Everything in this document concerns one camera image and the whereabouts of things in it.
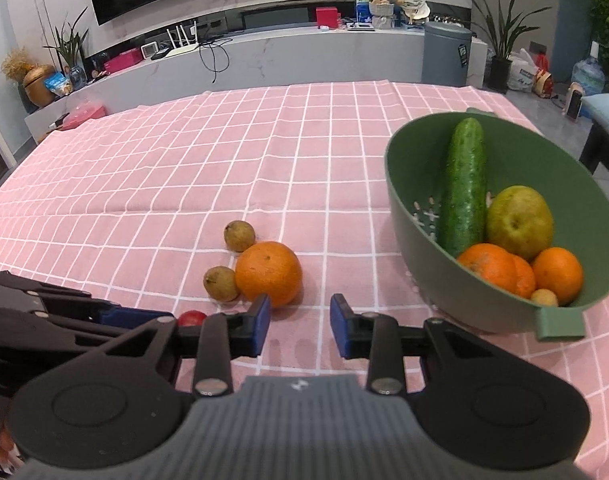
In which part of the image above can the blue water jug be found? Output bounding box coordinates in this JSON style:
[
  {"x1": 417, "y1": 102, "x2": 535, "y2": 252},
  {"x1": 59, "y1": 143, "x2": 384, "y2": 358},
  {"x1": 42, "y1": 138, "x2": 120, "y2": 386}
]
[{"x1": 569, "y1": 40, "x2": 607, "y2": 96}]

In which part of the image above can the small white heater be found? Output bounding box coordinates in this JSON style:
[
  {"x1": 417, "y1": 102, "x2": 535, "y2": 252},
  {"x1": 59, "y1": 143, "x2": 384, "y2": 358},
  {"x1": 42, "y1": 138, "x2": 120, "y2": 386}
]
[{"x1": 566, "y1": 81, "x2": 584, "y2": 120}]

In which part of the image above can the grey trash bin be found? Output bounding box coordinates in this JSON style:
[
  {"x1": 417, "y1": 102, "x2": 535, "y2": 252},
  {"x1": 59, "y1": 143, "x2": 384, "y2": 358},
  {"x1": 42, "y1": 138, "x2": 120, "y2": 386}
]
[{"x1": 421, "y1": 20, "x2": 473, "y2": 89}]

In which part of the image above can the plant in glass vase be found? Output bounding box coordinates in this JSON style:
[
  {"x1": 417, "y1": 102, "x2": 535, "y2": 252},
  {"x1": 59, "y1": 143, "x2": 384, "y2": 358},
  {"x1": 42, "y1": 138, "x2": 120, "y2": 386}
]
[{"x1": 43, "y1": 7, "x2": 91, "y2": 92}]

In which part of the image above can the pink checked tablecloth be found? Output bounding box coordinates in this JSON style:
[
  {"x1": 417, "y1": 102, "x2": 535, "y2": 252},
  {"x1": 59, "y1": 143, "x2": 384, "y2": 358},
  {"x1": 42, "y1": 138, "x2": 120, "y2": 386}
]
[{"x1": 0, "y1": 81, "x2": 609, "y2": 480}]

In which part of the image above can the black chair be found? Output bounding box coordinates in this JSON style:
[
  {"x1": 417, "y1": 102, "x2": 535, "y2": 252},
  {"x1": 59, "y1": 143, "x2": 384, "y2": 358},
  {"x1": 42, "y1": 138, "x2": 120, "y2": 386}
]
[{"x1": 579, "y1": 119, "x2": 609, "y2": 177}]

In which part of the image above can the blue snack packet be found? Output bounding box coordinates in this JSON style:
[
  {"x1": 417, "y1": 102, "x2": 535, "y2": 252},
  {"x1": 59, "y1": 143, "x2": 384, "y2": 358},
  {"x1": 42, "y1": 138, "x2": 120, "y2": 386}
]
[{"x1": 44, "y1": 72, "x2": 68, "y2": 97}]

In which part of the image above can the white plastic bag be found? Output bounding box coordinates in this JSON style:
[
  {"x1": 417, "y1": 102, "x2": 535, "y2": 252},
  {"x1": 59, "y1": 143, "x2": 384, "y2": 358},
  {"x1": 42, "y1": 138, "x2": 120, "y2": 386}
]
[{"x1": 506, "y1": 48, "x2": 541, "y2": 92}]

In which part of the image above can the golden round vase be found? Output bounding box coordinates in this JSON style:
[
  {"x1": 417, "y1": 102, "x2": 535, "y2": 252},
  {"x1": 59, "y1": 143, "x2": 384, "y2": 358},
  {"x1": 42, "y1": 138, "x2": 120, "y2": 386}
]
[{"x1": 23, "y1": 64, "x2": 58, "y2": 109}]

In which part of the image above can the dried flower bunch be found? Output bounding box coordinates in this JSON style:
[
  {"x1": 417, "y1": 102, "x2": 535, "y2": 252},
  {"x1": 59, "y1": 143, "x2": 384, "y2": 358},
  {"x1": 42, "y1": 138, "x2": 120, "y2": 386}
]
[{"x1": 1, "y1": 48, "x2": 36, "y2": 82}]

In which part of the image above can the red and white bag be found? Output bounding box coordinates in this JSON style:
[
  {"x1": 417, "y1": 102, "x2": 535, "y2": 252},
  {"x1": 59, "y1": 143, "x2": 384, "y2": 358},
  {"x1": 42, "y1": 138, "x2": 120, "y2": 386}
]
[{"x1": 533, "y1": 67, "x2": 556, "y2": 99}]

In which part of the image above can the small red tomato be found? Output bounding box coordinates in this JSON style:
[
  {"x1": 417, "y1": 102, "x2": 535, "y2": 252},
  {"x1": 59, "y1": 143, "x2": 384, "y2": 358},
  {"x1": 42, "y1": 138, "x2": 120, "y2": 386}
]
[{"x1": 177, "y1": 310, "x2": 209, "y2": 329}]

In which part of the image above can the white hand fan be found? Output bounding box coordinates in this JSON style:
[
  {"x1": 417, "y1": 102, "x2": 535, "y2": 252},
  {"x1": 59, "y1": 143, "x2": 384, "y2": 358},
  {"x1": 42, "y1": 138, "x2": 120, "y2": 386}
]
[{"x1": 401, "y1": 0, "x2": 431, "y2": 24}]

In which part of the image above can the person's left hand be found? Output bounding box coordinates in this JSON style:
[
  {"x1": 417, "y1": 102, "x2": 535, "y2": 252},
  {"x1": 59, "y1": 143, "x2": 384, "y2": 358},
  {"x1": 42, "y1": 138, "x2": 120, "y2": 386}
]
[{"x1": 0, "y1": 411, "x2": 17, "y2": 477}]

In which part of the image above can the small yellow fruit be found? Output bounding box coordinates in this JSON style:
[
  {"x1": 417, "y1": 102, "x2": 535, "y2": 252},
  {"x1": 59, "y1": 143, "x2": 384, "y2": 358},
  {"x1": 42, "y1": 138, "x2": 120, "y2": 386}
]
[{"x1": 529, "y1": 288, "x2": 560, "y2": 308}]

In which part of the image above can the black cable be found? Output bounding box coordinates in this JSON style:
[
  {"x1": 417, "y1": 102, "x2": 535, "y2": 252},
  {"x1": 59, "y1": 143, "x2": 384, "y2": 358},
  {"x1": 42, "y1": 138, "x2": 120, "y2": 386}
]
[{"x1": 199, "y1": 39, "x2": 231, "y2": 84}]

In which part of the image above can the green pear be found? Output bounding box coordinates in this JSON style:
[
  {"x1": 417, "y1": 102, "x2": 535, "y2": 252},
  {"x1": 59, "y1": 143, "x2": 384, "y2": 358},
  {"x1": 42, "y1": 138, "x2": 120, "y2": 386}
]
[{"x1": 485, "y1": 185, "x2": 555, "y2": 262}]

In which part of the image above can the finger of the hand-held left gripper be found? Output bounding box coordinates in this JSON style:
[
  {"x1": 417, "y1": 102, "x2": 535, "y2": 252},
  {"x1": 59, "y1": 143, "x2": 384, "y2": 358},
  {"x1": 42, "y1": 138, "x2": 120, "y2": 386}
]
[
  {"x1": 0, "y1": 305, "x2": 152, "y2": 361},
  {"x1": 0, "y1": 270, "x2": 175, "y2": 331}
]

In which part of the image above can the pink plastic container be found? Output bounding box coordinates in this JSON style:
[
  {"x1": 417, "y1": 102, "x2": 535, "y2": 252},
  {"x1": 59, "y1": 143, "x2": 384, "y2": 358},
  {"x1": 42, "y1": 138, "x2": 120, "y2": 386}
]
[{"x1": 58, "y1": 99, "x2": 108, "y2": 132}]

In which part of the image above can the orange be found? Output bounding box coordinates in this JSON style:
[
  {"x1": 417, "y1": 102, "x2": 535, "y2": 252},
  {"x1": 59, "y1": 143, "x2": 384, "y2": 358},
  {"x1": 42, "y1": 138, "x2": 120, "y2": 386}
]
[
  {"x1": 511, "y1": 254, "x2": 537, "y2": 300},
  {"x1": 531, "y1": 247, "x2": 584, "y2": 306},
  {"x1": 456, "y1": 243, "x2": 519, "y2": 295},
  {"x1": 234, "y1": 241, "x2": 304, "y2": 310}
]

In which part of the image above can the white woven pot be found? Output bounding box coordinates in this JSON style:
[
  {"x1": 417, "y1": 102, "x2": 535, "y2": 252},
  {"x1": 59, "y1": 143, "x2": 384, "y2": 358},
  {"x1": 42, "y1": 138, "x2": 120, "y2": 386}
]
[{"x1": 371, "y1": 2, "x2": 396, "y2": 29}]

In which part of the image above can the light blue cushion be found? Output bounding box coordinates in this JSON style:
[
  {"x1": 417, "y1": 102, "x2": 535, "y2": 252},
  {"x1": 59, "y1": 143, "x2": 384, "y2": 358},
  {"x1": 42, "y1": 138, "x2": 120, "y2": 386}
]
[{"x1": 581, "y1": 92, "x2": 609, "y2": 142}]

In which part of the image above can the white marble media console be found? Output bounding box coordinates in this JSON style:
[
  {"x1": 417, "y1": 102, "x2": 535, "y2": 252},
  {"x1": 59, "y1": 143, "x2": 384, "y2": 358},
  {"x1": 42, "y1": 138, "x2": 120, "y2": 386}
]
[{"x1": 23, "y1": 22, "x2": 496, "y2": 134}]

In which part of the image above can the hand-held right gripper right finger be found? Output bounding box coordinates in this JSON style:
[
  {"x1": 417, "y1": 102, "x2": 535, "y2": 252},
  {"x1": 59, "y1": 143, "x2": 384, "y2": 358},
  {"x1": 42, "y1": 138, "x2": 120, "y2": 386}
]
[{"x1": 329, "y1": 293, "x2": 506, "y2": 395}]

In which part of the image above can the white router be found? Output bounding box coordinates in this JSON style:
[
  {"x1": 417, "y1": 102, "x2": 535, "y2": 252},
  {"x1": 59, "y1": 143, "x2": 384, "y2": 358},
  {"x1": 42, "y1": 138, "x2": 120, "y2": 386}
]
[{"x1": 156, "y1": 19, "x2": 201, "y2": 59}]

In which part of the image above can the brown kiwi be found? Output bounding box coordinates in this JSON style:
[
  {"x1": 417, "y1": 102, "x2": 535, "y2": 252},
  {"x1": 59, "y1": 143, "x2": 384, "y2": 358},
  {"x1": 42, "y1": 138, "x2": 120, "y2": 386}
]
[
  {"x1": 223, "y1": 220, "x2": 256, "y2": 253},
  {"x1": 203, "y1": 265, "x2": 242, "y2": 303}
]

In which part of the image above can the green colander bowl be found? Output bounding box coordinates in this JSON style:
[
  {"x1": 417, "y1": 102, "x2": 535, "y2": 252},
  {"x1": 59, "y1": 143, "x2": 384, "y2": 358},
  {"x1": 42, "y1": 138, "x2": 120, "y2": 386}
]
[{"x1": 383, "y1": 107, "x2": 609, "y2": 343}]

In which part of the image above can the pink tissue box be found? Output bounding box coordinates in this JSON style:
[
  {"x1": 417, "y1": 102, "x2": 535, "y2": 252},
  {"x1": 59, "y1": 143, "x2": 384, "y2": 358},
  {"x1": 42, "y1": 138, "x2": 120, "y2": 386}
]
[{"x1": 104, "y1": 48, "x2": 143, "y2": 74}]

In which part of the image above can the green cucumber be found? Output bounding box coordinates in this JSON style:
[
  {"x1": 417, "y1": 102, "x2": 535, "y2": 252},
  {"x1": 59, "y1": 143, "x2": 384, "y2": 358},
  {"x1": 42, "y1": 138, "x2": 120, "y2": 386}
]
[{"x1": 436, "y1": 117, "x2": 488, "y2": 259}]

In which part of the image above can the long-leaf plant in black pot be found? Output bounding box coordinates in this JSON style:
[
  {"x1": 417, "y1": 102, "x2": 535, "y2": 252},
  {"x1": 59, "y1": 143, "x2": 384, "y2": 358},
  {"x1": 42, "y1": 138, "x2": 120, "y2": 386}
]
[{"x1": 458, "y1": 0, "x2": 553, "y2": 94}]

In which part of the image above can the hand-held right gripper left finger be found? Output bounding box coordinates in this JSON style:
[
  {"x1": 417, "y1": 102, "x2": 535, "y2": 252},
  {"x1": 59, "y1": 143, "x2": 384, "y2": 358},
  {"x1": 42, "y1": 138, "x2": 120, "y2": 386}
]
[{"x1": 82, "y1": 294, "x2": 274, "y2": 398}]

